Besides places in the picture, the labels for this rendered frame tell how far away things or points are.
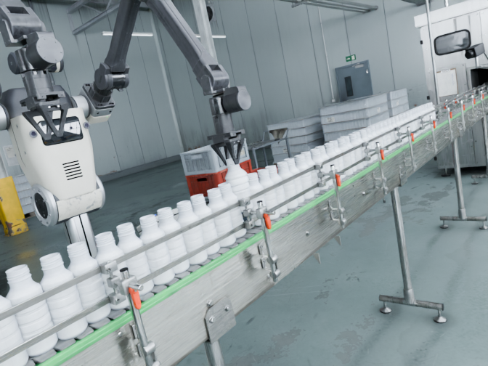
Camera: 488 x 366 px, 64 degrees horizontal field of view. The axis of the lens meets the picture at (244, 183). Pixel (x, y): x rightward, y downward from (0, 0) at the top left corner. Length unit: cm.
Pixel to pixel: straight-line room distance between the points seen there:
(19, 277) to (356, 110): 720
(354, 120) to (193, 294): 692
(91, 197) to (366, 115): 656
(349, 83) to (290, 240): 1084
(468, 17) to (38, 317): 535
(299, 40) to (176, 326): 1214
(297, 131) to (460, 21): 403
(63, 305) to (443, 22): 533
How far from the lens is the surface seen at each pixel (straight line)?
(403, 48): 1155
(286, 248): 130
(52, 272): 84
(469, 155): 571
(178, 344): 101
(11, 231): 868
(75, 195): 150
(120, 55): 151
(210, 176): 364
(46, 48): 97
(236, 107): 111
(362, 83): 1189
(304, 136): 836
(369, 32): 1187
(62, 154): 149
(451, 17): 563
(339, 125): 787
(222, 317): 109
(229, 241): 111
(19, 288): 83
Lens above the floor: 136
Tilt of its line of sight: 10 degrees down
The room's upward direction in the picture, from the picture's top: 12 degrees counter-clockwise
